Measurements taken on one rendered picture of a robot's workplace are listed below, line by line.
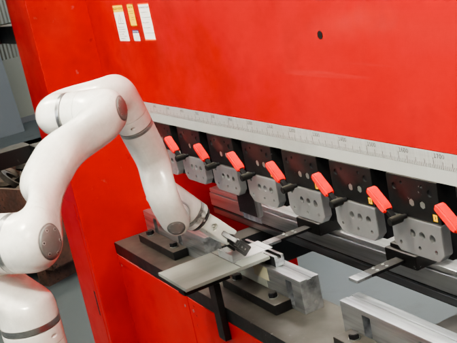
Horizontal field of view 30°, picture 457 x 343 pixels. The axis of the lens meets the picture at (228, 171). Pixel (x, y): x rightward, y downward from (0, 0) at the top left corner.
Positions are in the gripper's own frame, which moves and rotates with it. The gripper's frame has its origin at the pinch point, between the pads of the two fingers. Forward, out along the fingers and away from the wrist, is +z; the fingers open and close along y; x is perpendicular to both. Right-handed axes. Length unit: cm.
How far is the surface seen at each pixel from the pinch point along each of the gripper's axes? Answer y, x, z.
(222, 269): -5.8, 8.2, -3.9
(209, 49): -2, -38, -41
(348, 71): -63, -35, -38
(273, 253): -7.0, -3.2, 6.6
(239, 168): -13.3, -15.3, -20.3
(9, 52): 971, -138, 125
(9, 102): 906, -76, 148
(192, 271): 0.8, 13.0, -7.9
